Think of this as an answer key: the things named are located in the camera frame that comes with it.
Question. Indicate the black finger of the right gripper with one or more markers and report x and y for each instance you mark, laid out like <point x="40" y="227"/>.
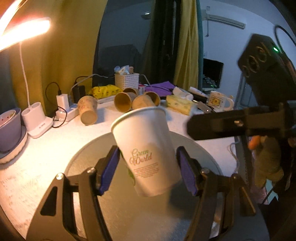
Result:
<point x="256" y="121"/>

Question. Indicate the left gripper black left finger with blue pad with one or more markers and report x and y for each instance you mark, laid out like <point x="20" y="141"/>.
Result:
<point x="54" y="218"/>

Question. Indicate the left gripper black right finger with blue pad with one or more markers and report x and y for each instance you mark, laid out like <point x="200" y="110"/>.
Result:
<point x="237" y="205"/>

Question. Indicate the white paper cup green print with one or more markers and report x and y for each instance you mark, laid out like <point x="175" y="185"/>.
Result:
<point x="143" y="138"/>

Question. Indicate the brown paper cup left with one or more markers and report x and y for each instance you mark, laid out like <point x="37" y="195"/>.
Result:
<point x="87" y="107"/>

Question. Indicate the brown paper cup middle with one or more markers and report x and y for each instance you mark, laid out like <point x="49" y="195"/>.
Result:
<point x="123" y="101"/>

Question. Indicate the brown paper cup rear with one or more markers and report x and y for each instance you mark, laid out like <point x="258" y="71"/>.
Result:
<point x="131" y="90"/>

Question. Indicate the round grey tray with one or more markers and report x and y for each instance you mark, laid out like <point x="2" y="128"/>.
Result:
<point x="129" y="216"/>

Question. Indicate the white mug yellow print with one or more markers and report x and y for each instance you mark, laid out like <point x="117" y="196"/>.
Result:
<point x="220" y="102"/>

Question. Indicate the black monitor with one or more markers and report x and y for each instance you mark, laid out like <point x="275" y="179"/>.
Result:
<point x="212" y="73"/>

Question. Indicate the yellow curtain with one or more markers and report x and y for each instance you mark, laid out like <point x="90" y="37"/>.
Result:
<point x="187" y="62"/>

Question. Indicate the white scalloped plate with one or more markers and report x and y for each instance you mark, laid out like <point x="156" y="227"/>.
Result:
<point x="11" y="154"/>

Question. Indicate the yellow tissue pack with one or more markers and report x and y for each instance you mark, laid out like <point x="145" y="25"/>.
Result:
<point x="180" y="105"/>

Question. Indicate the white air conditioner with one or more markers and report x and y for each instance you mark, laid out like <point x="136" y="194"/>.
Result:
<point x="222" y="19"/>

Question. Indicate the white power strip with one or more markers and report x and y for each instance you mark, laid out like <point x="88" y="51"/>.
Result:
<point x="69" y="115"/>

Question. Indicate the purple cloth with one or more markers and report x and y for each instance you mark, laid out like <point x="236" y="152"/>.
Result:
<point x="162" y="89"/>

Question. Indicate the grey bowl with lid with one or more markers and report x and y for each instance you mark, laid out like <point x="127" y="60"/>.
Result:
<point x="11" y="132"/>

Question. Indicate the white charger plug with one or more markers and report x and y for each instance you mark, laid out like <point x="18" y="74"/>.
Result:
<point x="63" y="102"/>

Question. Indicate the black power adapter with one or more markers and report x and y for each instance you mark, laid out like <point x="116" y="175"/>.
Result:
<point x="78" y="92"/>

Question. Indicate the yellow snack bag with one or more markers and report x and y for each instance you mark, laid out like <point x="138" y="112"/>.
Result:
<point x="100" y="92"/>

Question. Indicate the white woven basket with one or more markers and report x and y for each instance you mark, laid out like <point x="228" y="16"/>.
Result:
<point x="127" y="81"/>

